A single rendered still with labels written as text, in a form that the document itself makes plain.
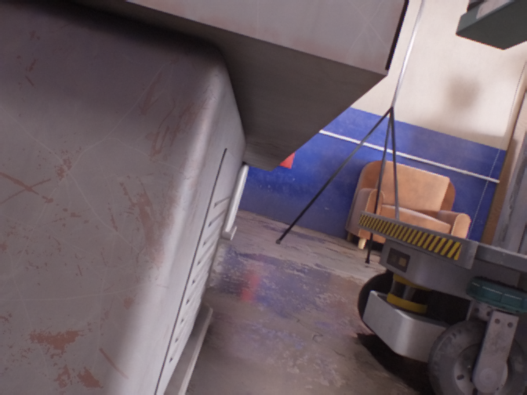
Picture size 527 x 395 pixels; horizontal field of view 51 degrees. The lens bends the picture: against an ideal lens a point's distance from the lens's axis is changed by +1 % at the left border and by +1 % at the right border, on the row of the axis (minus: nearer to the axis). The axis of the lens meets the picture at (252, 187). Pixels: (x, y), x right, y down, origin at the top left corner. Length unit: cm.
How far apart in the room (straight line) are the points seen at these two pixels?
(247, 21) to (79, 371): 25
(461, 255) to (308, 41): 72
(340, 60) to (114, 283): 21
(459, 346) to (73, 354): 83
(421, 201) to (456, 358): 447
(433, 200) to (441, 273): 437
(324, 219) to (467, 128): 175
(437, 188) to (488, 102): 118
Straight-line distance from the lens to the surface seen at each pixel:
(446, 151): 606
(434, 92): 608
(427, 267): 121
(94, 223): 38
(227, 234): 274
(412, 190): 550
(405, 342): 123
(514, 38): 170
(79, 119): 39
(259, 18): 35
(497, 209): 619
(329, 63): 36
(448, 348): 111
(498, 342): 113
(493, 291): 111
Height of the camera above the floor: 31
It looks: 1 degrees down
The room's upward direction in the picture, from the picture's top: 16 degrees clockwise
